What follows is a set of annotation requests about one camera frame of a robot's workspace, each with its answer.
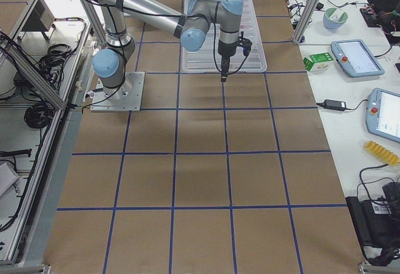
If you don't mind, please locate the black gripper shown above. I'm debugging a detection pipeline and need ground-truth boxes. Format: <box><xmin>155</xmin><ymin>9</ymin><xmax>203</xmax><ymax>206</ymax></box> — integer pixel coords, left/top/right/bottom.
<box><xmin>217</xmin><ymin>39</ymin><xmax>239</xmax><ymax>82</ymax></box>

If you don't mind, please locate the black cable bundle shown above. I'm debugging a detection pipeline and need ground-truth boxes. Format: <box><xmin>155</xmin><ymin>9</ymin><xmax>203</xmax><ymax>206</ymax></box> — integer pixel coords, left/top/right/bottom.
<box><xmin>24</xmin><ymin>101</ymin><xmax>53</xmax><ymax>129</ymax></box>

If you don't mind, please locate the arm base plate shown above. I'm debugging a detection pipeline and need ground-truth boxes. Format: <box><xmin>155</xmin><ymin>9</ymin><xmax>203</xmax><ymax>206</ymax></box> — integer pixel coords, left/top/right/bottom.
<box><xmin>90</xmin><ymin>71</ymin><xmax>145</xmax><ymax>112</ymax></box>

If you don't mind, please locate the green white bowl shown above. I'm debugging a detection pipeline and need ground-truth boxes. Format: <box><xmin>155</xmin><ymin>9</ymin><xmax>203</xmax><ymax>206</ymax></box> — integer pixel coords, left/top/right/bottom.
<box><xmin>322</xmin><ymin>8</ymin><xmax>348</xmax><ymax>30</ymax></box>

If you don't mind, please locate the teach pendant tablet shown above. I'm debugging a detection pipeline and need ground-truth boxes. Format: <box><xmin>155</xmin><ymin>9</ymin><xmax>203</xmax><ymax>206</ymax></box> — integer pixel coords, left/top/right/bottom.
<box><xmin>330</xmin><ymin>39</ymin><xmax>385</xmax><ymax>78</ymax></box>
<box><xmin>366</xmin><ymin>88</ymin><xmax>400</xmax><ymax>143</ymax></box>

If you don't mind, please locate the clear plastic box lid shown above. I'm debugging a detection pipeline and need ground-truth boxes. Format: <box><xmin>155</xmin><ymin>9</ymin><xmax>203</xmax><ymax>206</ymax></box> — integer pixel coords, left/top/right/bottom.
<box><xmin>181</xmin><ymin>0</ymin><xmax>268</xmax><ymax>74</ymax></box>

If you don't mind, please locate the black device on desk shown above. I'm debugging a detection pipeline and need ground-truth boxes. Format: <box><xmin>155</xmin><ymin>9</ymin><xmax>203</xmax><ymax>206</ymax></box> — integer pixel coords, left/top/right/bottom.
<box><xmin>346</xmin><ymin>182</ymin><xmax>399</xmax><ymax>266</ymax></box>

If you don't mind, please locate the green white carton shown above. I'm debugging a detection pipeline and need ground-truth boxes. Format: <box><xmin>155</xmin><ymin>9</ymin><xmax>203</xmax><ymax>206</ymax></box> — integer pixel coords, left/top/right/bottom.
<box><xmin>303</xmin><ymin>52</ymin><xmax>334</xmax><ymax>72</ymax></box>

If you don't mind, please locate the black power adapter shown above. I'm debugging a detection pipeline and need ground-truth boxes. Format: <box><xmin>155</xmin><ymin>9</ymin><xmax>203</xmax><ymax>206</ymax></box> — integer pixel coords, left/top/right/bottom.
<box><xmin>323</xmin><ymin>99</ymin><xmax>346</xmax><ymax>111</ymax></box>

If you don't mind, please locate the yellow corrugated toy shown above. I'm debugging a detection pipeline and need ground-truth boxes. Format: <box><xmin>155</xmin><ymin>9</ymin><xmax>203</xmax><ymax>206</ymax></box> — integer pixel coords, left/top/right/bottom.
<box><xmin>364</xmin><ymin>141</ymin><xmax>399</xmax><ymax>166</ymax></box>

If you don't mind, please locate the aluminium frame post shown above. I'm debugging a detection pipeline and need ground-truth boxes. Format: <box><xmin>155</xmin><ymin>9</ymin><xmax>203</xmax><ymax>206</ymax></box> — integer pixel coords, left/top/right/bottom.
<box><xmin>292</xmin><ymin>0</ymin><xmax>319</xmax><ymax>44</ymax></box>

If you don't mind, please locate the grey metal box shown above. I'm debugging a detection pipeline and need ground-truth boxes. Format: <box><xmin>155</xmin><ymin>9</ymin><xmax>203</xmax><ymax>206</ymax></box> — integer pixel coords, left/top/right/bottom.
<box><xmin>22</xmin><ymin>0</ymin><xmax>55</xmax><ymax>33</ymax></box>

